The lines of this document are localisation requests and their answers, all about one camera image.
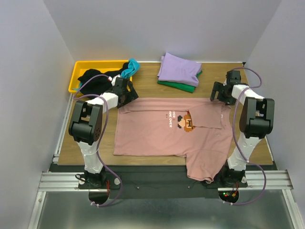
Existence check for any pink t-shirt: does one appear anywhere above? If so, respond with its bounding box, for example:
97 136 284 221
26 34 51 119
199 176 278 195
113 98 233 182

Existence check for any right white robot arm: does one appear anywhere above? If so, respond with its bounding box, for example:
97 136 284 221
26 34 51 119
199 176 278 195
210 67 275 187

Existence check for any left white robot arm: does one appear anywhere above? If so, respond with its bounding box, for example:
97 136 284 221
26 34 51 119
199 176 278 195
68 76 138 189

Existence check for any teal garment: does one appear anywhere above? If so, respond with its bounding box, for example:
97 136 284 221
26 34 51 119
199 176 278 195
120 58 141 79

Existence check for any folded green t-shirt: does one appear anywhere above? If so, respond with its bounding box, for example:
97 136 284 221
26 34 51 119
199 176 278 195
157 70 203 93

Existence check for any black garment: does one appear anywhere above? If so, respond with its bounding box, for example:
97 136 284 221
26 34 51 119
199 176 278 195
78 62 129 95

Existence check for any yellow plastic bin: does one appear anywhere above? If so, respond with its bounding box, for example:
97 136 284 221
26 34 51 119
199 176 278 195
68 60 128 94

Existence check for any folded lavender t-shirt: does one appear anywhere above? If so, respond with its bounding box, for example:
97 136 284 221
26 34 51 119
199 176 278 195
157 52 202 87

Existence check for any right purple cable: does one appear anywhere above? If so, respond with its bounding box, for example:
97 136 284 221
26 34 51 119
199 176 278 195
223 67 267 206

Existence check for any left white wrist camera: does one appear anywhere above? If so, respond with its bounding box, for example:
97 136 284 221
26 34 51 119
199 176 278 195
108 75 121 86

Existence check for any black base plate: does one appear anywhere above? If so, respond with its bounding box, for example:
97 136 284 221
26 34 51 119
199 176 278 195
49 164 278 200

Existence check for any aluminium rail frame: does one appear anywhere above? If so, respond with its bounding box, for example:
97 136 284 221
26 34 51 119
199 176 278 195
28 93 305 229

